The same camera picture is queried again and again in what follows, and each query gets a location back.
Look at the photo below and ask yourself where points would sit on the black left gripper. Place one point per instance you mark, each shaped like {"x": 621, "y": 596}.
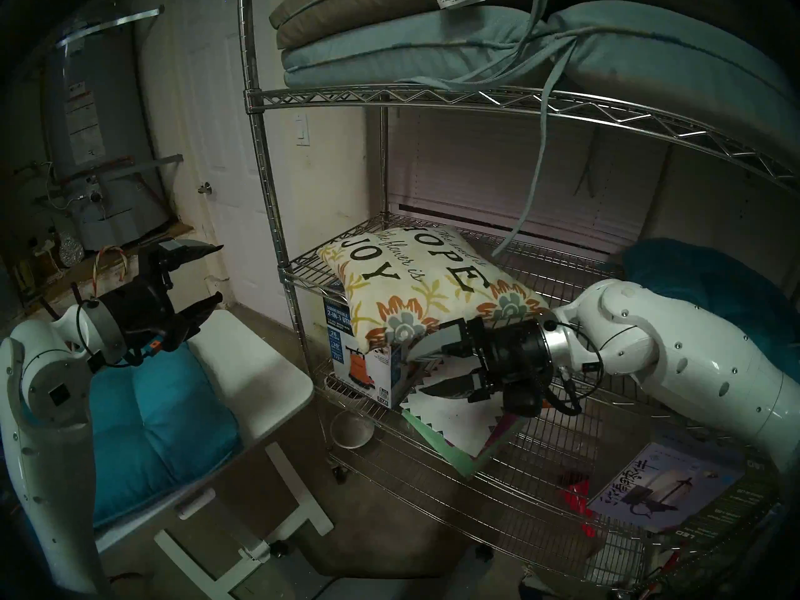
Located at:
{"x": 144, "y": 311}

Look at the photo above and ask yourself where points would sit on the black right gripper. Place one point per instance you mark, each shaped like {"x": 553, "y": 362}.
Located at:
{"x": 512, "y": 355}

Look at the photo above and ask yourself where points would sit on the floral HOPE JOY pillow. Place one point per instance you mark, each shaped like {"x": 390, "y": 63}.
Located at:
{"x": 425, "y": 280}

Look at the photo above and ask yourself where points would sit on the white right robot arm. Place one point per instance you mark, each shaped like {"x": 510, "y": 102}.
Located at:
{"x": 687, "y": 361}

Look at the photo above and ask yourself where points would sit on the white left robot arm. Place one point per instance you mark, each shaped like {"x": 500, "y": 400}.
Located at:
{"x": 37, "y": 417}

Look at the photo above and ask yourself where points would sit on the green edged triangle print cushion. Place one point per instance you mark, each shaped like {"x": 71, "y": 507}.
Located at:
{"x": 462, "y": 430}

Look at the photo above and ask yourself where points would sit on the teal tufted seat cushion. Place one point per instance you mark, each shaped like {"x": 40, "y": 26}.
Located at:
{"x": 156, "y": 430}

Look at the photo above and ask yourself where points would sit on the dark teal plush cushion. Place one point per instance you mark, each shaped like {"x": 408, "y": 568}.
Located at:
{"x": 719, "y": 286}

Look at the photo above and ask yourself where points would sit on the light blue seat cushion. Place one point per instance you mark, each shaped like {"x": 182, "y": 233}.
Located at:
{"x": 675, "y": 49}
{"x": 406, "y": 49}

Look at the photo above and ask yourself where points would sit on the utility pump cardboard box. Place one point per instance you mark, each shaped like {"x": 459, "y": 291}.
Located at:
{"x": 359, "y": 355}

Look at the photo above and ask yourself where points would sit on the white adjustable side table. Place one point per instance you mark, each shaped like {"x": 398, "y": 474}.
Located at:
{"x": 250, "y": 367}

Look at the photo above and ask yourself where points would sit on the metal bowl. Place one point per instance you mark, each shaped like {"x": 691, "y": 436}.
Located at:
{"x": 352, "y": 430}

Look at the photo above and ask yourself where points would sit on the white panel door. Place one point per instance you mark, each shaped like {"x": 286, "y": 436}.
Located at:
{"x": 237, "y": 167}

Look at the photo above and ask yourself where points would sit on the crumpled aluminium foil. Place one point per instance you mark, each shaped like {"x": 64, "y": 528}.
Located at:
{"x": 70, "y": 250}

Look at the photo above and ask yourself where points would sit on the grey water heater tank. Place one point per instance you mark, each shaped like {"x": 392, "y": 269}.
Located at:
{"x": 106, "y": 136}

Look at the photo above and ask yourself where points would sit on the small red item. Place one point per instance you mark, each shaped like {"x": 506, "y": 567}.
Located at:
{"x": 575, "y": 499}

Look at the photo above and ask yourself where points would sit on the printed booklet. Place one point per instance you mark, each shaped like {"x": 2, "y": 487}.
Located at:
{"x": 662, "y": 486}

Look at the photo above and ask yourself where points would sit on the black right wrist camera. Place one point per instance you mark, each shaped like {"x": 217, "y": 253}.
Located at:
{"x": 522, "y": 405}

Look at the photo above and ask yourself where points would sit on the white light switch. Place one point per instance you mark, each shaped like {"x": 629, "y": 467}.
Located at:
{"x": 302, "y": 130}

